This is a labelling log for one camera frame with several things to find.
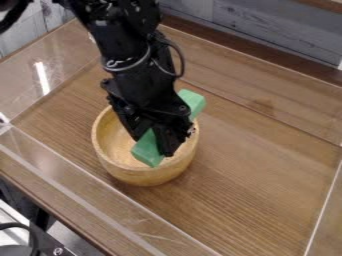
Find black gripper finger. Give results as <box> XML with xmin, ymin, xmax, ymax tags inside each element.
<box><xmin>116</xmin><ymin>111</ymin><xmax>152</xmax><ymax>141</ymax></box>
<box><xmin>152</xmin><ymin>122</ymin><xmax>194</xmax><ymax>157</ymax></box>

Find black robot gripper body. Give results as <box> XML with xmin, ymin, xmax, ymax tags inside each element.
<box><xmin>102</xmin><ymin>63</ymin><xmax>192</xmax><ymax>129</ymax></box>

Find green rectangular block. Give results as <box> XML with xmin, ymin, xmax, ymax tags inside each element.
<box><xmin>131</xmin><ymin>89</ymin><xmax>207</xmax><ymax>168</ymax></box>

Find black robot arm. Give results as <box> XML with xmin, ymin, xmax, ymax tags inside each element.
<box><xmin>52</xmin><ymin>0</ymin><xmax>192</xmax><ymax>157</ymax></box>

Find brown wooden bowl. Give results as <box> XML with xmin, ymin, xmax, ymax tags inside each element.
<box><xmin>91</xmin><ymin>107</ymin><xmax>199</xmax><ymax>187</ymax></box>

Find clear acrylic tray walls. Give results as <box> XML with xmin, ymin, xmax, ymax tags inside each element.
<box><xmin>0</xmin><ymin>17</ymin><xmax>342</xmax><ymax>256</ymax></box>

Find black metal table bracket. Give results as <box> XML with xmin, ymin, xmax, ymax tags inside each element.
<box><xmin>29</xmin><ymin>220</ymin><xmax>103</xmax><ymax>256</ymax></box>

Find black cable under table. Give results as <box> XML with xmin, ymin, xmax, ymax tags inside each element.
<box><xmin>0</xmin><ymin>222</ymin><xmax>41</xmax><ymax>256</ymax></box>

